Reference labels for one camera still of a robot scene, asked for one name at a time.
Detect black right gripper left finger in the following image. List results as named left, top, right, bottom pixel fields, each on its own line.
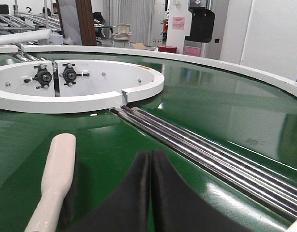
left=66, top=151, right=150, bottom=232

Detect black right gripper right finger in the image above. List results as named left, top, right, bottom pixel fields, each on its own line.
left=151, top=149, right=245, bottom=232

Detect white outer conveyor rim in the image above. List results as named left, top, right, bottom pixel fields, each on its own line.
left=0, top=45, right=297, bottom=232

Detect roller conveyor rack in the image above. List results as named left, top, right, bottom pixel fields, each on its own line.
left=0, top=12, right=61, bottom=33

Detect right steel roller bars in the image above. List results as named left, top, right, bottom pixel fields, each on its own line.
left=111, top=106, right=297, bottom=219

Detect steel roller bars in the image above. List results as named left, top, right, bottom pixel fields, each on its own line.
left=111, top=106, right=297, bottom=219
left=13, top=51, right=46, bottom=62

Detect red box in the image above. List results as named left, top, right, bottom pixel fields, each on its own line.
left=158, top=45, right=177, bottom=53

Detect white office chair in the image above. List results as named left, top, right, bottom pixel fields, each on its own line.
left=112, top=23, right=132, bottom=47

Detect far steel roller bars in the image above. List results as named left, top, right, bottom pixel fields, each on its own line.
left=13, top=51, right=46, bottom=62

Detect black and silver machine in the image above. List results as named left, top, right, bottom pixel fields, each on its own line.
left=183, top=0, right=215, bottom=58

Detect white inner conveyor ring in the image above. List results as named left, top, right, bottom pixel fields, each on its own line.
left=0, top=59, right=165, bottom=114

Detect right black bearing mount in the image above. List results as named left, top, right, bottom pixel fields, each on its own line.
left=62, top=63, right=90, bottom=87

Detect black bearing mount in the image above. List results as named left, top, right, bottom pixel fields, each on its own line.
left=62, top=63, right=90, bottom=87
left=23, top=64, right=52, bottom=89

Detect left black bearing mount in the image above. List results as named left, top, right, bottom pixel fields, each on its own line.
left=23, top=64, right=52, bottom=89

